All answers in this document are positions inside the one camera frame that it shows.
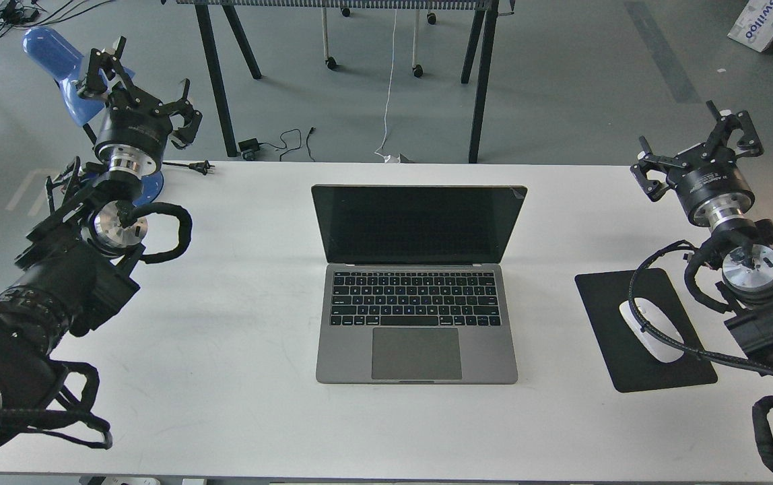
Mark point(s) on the blue plastic chair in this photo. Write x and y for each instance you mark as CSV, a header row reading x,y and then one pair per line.
x,y
58,57

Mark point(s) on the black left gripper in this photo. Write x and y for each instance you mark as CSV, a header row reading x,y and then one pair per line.
x,y
130,139

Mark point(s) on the cardboard box with print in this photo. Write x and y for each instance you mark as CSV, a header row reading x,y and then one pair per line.
x,y
754,26

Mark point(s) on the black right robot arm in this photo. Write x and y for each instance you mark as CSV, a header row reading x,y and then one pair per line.
x,y
731,271

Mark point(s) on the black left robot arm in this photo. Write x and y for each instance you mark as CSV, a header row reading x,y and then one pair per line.
x,y
77,269

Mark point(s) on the grey open laptop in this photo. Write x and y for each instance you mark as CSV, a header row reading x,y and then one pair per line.
x,y
413,285

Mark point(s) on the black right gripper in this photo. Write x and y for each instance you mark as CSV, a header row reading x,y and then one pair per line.
x,y
697,181

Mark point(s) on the black-legged background table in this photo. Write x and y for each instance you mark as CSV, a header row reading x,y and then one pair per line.
x,y
413,75

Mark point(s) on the black mouse pad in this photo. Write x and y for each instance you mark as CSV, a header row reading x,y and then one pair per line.
x,y
636,361

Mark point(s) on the white computer mouse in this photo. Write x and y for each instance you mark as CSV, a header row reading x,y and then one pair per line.
x,y
663,352

